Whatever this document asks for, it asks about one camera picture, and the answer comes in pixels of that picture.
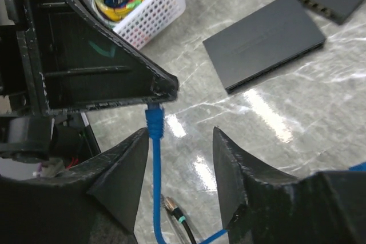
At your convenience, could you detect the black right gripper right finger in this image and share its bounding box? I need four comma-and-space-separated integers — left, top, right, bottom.
213, 127, 365, 243

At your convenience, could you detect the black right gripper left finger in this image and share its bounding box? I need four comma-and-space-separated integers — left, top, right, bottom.
1, 128, 149, 243

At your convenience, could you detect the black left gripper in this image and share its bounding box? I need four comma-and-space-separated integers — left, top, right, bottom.
1, 0, 100, 164

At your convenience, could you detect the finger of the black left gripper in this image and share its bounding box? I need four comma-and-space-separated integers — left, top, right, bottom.
17, 0, 178, 114

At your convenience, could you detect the blue ethernet cable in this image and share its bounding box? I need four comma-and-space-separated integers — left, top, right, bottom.
144, 103, 229, 244

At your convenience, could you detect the dark grey network switch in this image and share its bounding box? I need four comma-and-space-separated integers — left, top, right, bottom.
203, 0, 326, 94

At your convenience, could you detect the white plastic mesh basket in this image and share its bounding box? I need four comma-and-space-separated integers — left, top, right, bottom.
73, 0, 187, 51

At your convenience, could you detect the black cable with gold plug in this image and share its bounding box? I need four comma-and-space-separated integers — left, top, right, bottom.
160, 195, 198, 244

